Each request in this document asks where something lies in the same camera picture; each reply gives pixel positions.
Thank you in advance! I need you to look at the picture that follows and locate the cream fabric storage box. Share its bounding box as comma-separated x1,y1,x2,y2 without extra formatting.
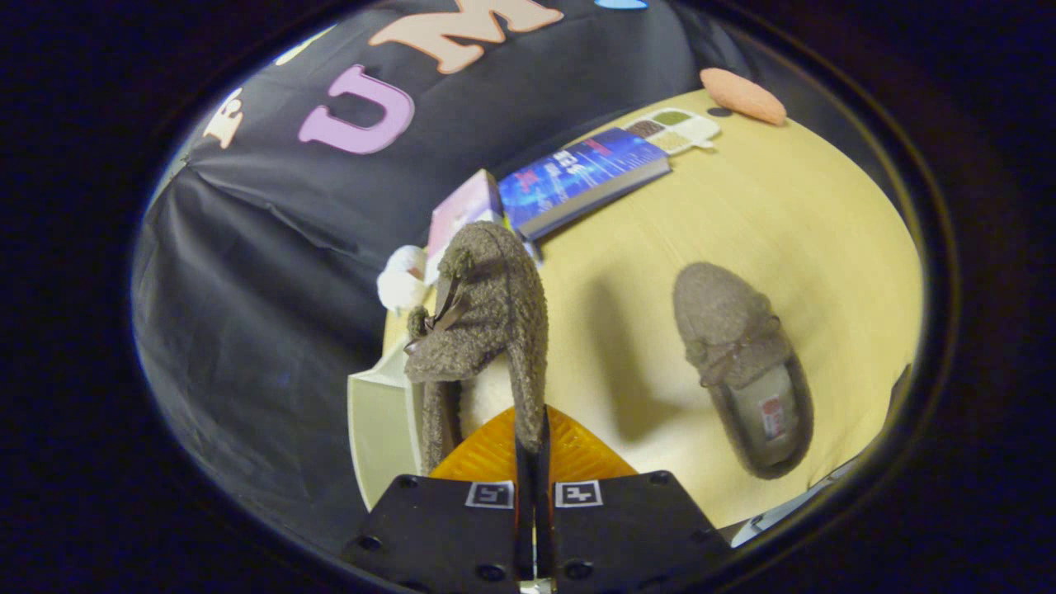
346,355,430,512

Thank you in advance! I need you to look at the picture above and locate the black backdrop cloth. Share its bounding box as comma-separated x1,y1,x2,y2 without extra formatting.
132,0,900,554

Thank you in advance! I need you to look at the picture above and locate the orange round sponge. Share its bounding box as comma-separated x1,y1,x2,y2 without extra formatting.
700,68,788,126

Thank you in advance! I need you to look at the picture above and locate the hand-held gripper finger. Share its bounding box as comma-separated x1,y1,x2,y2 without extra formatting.
536,404,731,594
342,404,534,594

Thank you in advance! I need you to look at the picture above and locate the blue cover book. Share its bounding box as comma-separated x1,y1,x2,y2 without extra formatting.
497,128,672,242

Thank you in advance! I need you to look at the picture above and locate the brown fuzzy shoe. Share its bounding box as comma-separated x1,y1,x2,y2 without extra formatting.
403,220,549,477
672,262,815,481

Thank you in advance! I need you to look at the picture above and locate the white divided grain tray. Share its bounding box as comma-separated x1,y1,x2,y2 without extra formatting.
625,107,721,156

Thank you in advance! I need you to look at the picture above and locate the white plush toy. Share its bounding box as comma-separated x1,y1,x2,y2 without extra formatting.
377,245,430,314

